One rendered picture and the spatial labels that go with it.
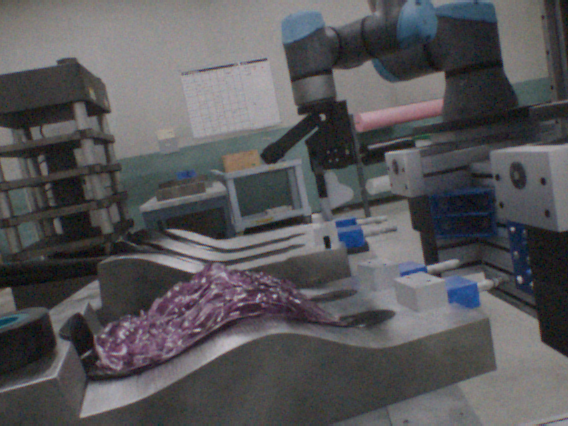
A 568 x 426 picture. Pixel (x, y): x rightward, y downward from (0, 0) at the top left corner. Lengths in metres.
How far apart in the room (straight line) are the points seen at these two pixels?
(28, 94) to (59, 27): 2.90
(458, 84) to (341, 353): 0.78
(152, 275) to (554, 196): 0.55
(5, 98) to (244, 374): 4.44
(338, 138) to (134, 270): 0.40
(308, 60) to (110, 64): 6.52
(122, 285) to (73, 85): 3.91
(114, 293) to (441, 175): 0.65
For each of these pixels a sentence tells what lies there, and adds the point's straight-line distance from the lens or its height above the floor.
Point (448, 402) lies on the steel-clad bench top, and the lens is 0.53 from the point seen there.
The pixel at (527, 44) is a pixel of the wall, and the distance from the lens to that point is 8.68.
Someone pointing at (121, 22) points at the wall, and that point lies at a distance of 7.48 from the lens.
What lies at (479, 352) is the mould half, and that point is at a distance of 0.57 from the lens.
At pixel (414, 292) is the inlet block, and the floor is 0.88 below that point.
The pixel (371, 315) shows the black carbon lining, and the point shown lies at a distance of 0.61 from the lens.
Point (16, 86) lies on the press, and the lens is 4.81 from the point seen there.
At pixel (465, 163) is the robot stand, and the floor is 0.95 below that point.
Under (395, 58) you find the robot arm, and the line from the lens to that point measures 1.24.
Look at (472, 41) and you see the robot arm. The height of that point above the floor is 1.18.
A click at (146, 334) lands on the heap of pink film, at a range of 0.56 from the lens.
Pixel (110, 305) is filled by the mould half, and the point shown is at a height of 0.87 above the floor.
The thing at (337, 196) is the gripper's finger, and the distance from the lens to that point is 0.93.
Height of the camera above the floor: 1.05
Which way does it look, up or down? 7 degrees down
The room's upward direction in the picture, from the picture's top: 11 degrees counter-clockwise
